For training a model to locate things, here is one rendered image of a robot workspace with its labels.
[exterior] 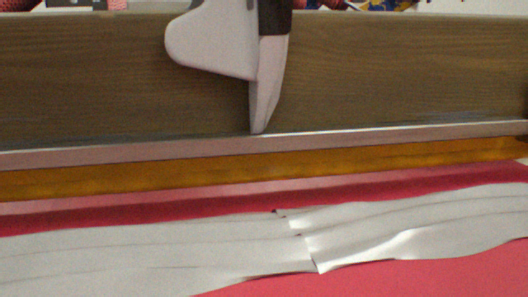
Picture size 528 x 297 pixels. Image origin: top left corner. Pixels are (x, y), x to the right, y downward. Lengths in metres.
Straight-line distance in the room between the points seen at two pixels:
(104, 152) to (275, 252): 0.10
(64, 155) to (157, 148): 0.05
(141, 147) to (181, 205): 0.05
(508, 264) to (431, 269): 0.04
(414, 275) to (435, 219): 0.06
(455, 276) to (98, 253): 0.15
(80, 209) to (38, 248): 0.06
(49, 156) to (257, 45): 0.11
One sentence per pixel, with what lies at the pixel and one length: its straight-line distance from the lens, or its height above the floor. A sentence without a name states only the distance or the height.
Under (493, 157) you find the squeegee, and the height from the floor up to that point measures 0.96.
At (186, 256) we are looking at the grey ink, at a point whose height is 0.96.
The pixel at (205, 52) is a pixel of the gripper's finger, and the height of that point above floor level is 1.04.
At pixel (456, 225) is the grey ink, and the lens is 0.25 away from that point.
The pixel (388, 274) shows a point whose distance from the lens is 0.22.
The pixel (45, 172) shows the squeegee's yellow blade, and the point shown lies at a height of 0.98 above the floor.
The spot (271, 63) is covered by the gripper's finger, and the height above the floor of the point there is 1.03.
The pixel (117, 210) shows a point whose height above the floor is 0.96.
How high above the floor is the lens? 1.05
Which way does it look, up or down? 14 degrees down
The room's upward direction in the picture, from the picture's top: straight up
